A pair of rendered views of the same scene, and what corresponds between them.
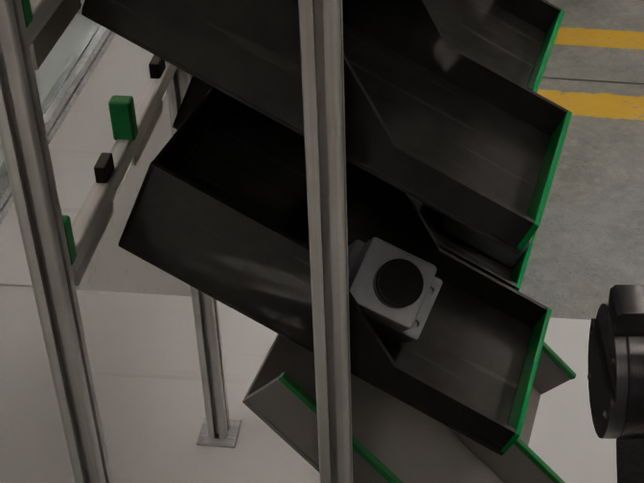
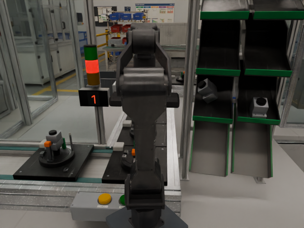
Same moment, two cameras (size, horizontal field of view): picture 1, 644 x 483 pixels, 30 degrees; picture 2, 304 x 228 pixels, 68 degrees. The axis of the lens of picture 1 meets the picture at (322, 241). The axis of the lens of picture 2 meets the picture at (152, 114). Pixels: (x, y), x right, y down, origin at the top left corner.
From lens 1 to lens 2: 0.90 m
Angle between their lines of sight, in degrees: 73
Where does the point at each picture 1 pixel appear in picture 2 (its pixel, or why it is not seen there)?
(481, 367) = (211, 115)
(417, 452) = (214, 139)
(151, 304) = (277, 146)
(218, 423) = not seen: hidden behind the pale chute
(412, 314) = (199, 90)
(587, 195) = not seen: outside the picture
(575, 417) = (298, 217)
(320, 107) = (192, 40)
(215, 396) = not seen: hidden behind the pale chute
